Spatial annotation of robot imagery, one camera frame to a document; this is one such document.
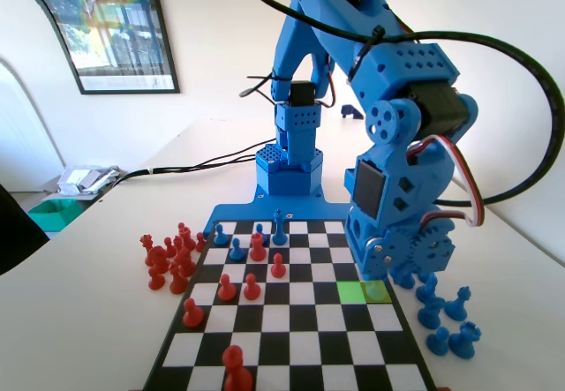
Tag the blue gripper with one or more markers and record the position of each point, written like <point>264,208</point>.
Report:
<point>376,250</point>

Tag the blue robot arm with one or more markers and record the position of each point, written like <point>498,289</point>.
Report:
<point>335,16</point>

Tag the blue chess bishop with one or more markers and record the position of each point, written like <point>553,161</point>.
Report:
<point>427,291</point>

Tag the blue chess knight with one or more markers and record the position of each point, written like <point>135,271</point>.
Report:
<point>431,313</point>

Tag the blue chess queen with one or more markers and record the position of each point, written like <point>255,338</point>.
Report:
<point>458,307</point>

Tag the blue plastic part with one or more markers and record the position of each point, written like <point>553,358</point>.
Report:
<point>464,342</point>

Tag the blue chess king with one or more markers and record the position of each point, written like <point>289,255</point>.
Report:
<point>278,232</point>

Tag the black white chessboard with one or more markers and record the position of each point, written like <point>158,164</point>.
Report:
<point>291,320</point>

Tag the black framed picture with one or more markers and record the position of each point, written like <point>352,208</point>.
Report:
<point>123,33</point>

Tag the green box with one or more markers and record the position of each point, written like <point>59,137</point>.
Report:
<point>50,216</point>

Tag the white arched panel dark rim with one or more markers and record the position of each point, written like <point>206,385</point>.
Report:
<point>35,47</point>

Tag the blue base plate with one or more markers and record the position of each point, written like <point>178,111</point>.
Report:
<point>318,212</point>

